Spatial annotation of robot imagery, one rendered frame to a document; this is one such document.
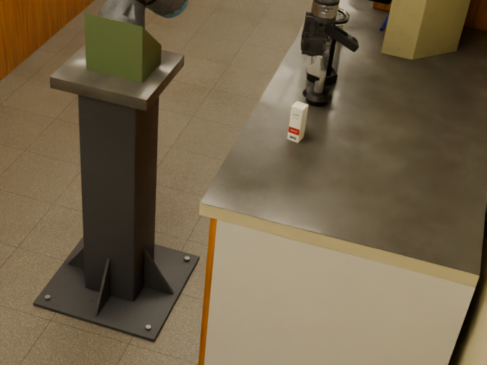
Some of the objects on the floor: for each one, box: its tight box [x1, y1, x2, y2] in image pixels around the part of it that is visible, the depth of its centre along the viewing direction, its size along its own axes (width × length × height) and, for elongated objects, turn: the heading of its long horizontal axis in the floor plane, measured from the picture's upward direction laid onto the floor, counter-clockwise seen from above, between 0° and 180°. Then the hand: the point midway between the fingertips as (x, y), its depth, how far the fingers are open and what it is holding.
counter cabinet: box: [198, 218, 475, 365], centre depth 306 cm, size 67×205×90 cm, turn 156°
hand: (320, 76), depth 243 cm, fingers open, 14 cm apart
